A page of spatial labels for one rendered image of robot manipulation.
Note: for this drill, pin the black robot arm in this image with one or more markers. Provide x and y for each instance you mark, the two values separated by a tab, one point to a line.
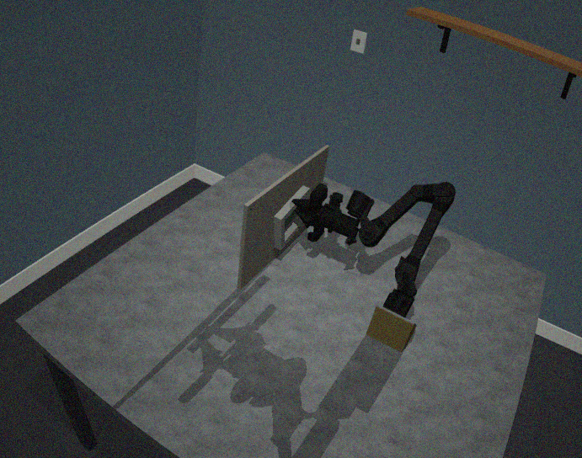
371	232

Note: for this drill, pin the grey rectangular picture frame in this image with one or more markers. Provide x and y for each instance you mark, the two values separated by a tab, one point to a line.
286	221

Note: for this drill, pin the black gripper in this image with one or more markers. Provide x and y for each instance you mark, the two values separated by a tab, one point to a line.
313	213

